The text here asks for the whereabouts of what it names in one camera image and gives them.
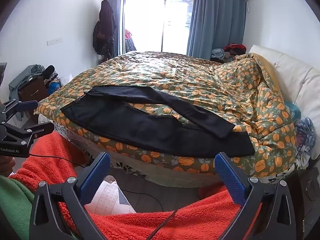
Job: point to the black bag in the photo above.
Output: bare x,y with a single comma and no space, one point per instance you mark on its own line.
48,71

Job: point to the floral pillow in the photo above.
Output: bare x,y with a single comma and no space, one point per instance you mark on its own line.
306,135

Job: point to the glass sliding window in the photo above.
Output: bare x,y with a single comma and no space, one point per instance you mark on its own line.
150,17

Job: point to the white wall plate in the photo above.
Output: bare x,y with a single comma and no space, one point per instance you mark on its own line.
54,41

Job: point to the green floral quilt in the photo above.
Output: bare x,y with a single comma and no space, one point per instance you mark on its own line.
175,75

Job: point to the person's left hand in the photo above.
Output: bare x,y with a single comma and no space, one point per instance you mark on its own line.
6,166

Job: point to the dark quilted garment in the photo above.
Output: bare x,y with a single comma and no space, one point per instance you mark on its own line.
130,42

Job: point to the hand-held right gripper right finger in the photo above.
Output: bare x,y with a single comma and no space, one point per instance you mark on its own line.
230,177

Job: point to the red black garment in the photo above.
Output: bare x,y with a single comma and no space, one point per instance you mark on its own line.
233,47

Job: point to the brown wooden cabinet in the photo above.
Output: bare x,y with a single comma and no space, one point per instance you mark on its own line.
32,90

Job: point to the dark hanging coats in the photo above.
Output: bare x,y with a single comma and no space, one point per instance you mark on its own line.
105,25

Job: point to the cream padded headboard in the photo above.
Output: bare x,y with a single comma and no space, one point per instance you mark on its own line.
295,75

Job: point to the dark nightstand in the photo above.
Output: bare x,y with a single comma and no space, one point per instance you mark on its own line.
307,187

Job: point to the white patterned bag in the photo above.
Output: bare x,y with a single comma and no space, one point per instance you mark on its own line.
107,200

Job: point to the person's left forearm green sleeve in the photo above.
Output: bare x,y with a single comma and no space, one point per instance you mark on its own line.
12,200

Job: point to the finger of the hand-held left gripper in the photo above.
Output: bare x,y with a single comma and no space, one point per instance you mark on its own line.
40,128
27,105

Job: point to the leaf print bed sheet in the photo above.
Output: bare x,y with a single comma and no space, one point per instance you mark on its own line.
62,130

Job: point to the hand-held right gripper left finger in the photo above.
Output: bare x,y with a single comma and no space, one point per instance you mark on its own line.
95,176

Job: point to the black pants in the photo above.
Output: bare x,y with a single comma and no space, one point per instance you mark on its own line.
125,122

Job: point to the grey blue garment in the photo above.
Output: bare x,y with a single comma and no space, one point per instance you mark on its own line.
217,54

